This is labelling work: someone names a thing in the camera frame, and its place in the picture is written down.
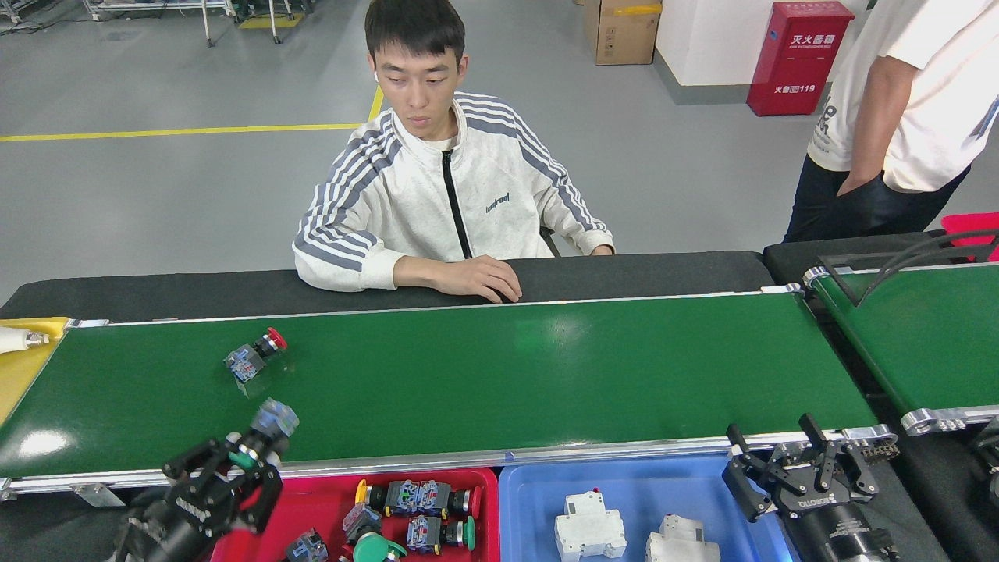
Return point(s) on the seated person's right hand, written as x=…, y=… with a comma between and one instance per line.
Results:
x=468, y=275

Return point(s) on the green conveyor belt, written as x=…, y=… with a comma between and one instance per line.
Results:
x=921, y=343
x=499, y=375

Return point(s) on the seated person's left hand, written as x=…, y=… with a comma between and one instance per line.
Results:
x=602, y=251

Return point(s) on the seated person's left forearm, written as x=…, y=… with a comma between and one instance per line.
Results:
x=593, y=226

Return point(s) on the cardboard box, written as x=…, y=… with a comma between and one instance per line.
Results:
x=624, y=31

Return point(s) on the seated person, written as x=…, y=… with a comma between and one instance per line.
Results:
x=437, y=195

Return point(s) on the red plastic tray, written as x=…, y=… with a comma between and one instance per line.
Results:
x=312, y=499

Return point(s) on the standing person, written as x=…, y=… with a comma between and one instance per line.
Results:
x=913, y=101

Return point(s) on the yellow mushroom push button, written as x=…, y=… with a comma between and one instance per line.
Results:
x=386, y=497

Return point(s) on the red fire extinguisher cabinet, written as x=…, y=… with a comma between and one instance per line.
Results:
x=798, y=58

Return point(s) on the black conveyor motor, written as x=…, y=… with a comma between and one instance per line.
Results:
x=987, y=457

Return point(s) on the black bracket frame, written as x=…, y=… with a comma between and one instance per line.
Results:
x=837, y=285

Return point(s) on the white light bulb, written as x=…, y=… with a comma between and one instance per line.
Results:
x=14, y=339

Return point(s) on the seated person's right forearm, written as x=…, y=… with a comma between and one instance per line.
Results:
x=351, y=265

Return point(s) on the metal frame rack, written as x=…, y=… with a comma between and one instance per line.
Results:
x=148, y=8
x=273, y=23

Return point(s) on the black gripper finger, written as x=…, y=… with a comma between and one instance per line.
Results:
x=761, y=488
x=195, y=464
x=847, y=472
x=265, y=499

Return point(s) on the blue plastic tray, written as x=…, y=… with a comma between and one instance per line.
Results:
x=531, y=507

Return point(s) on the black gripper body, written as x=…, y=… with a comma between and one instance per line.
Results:
x=835, y=538
x=179, y=527

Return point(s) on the standing person's right forearm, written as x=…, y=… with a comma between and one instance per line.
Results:
x=866, y=133

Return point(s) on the yellow plastic tray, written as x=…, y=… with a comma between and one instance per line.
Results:
x=19, y=367

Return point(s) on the white circuit breaker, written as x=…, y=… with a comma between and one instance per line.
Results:
x=589, y=524
x=683, y=540

